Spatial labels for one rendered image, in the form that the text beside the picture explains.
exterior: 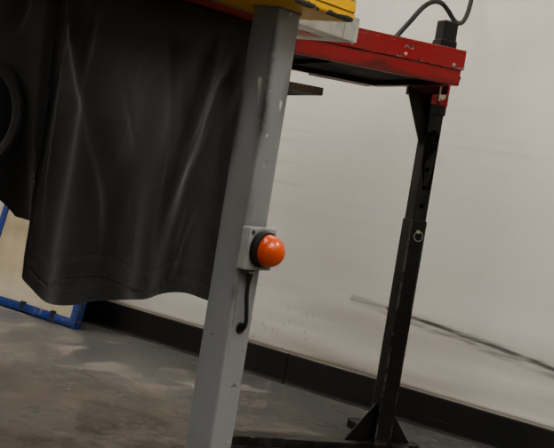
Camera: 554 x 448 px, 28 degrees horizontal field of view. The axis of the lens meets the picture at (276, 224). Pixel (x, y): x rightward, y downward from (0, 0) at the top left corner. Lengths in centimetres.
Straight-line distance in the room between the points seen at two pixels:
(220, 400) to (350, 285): 248
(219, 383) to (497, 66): 240
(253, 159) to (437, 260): 235
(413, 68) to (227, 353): 161
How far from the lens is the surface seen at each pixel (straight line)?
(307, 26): 164
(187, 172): 163
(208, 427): 131
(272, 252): 125
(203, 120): 163
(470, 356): 353
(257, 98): 128
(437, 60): 282
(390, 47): 276
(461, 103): 359
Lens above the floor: 75
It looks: 3 degrees down
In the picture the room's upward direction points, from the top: 9 degrees clockwise
